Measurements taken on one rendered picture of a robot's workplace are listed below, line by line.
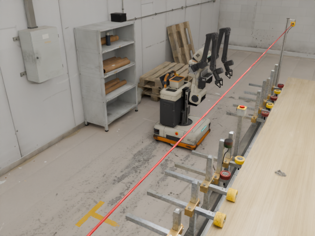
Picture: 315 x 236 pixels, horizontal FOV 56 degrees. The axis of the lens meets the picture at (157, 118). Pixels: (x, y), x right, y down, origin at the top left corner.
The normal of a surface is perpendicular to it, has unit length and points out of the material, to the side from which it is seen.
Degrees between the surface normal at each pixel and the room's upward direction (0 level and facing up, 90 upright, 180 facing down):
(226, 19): 90
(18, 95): 90
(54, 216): 0
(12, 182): 0
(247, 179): 0
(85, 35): 90
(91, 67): 90
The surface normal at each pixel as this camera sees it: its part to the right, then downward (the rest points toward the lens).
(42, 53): 0.87, 0.22
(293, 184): 0.00, -0.90
